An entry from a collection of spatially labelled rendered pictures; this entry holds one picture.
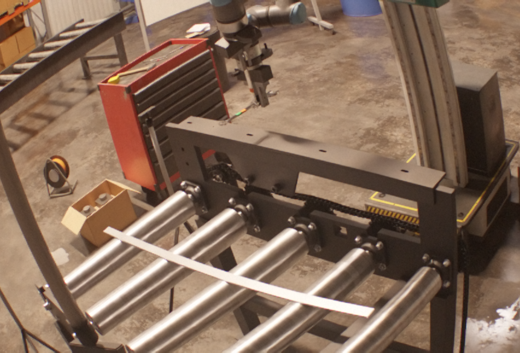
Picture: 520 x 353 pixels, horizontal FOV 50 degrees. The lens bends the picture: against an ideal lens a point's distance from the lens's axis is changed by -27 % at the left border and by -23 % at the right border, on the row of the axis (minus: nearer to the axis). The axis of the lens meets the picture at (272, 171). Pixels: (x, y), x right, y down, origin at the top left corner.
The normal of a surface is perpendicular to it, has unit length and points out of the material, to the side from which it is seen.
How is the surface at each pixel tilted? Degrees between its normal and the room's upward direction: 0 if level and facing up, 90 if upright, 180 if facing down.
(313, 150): 0
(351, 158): 0
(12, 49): 90
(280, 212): 90
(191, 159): 90
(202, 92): 90
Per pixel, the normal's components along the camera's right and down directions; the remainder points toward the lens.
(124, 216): 0.69, 0.19
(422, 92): -0.66, 0.49
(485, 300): -0.24, -0.85
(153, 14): 0.36, 0.37
